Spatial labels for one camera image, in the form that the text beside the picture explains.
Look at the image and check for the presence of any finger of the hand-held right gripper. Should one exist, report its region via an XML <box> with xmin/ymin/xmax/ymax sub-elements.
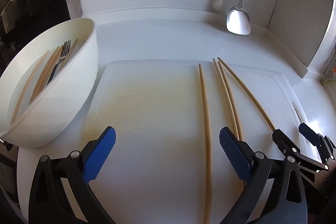
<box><xmin>272</xmin><ymin>129</ymin><xmax>330</xmax><ymax>197</ymax></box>
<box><xmin>298</xmin><ymin>123</ymin><xmax>336</xmax><ymax>161</ymax></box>

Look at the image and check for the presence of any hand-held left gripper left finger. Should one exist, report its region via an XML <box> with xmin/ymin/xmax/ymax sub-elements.
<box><xmin>28</xmin><ymin>126</ymin><xmax>117</xmax><ymax>224</ymax></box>

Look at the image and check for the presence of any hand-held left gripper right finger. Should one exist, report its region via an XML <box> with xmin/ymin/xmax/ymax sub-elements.
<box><xmin>219</xmin><ymin>127</ymin><xmax>307</xmax><ymax>224</ymax></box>

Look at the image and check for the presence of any white round bowl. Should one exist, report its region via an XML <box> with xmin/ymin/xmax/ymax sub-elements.
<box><xmin>0</xmin><ymin>17</ymin><xmax>99</xmax><ymax>149</ymax></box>

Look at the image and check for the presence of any white plastic cutting board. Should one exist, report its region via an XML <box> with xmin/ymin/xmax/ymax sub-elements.
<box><xmin>17</xmin><ymin>59</ymin><xmax>319</xmax><ymax>224</ymax></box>

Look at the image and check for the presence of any gas valve with orange knob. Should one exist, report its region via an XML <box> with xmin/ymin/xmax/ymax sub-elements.
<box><xmin>325</xmin><ymin>61</ymin><xmax>336</xmax><ymax>77</ymax></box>

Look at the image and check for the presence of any black handled steel fork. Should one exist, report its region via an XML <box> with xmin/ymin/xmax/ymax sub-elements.
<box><xmin>47</xmin><ymin>40</ymin><xmax>72</xmax><ymax>84</ymax></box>

